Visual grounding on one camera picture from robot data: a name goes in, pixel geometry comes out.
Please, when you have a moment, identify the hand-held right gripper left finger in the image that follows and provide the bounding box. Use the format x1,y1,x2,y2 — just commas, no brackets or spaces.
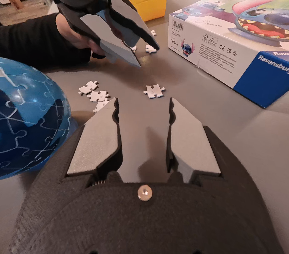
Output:
67,97,123,176

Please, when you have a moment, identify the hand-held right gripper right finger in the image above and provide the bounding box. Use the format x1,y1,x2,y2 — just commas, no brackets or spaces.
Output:
165,97,222,184

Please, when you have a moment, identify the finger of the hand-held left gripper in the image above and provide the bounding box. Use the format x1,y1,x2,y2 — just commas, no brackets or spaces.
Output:
108,0,160,51
80,12,142,68

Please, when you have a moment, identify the single white jigsaw piece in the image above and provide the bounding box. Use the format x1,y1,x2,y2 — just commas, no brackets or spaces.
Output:
143,84,165,99

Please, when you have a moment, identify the blue puzzle ball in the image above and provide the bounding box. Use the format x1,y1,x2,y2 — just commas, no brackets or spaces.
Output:
0,57,78,180

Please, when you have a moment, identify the person's left forearm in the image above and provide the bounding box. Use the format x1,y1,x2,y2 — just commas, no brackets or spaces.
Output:
0,13,91,70

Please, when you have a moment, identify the colourful puzzle box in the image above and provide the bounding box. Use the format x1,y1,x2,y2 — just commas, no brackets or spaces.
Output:
168,0,289,109

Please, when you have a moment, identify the person's left hand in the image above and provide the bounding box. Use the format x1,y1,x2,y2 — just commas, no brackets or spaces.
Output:
56,13,101,55

